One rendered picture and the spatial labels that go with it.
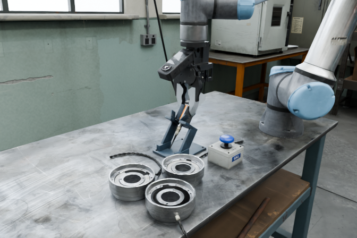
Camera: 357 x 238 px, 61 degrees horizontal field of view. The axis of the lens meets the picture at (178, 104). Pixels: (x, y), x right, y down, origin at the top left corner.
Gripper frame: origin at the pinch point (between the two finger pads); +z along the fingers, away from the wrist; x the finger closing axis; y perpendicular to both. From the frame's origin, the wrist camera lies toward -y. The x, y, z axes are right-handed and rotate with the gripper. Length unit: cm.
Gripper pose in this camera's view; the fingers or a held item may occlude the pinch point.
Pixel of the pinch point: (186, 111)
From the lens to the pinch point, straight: 87.9
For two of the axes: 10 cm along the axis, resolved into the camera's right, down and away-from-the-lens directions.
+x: -7.3, -2.2, 6.4
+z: -0.2, 9.5, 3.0
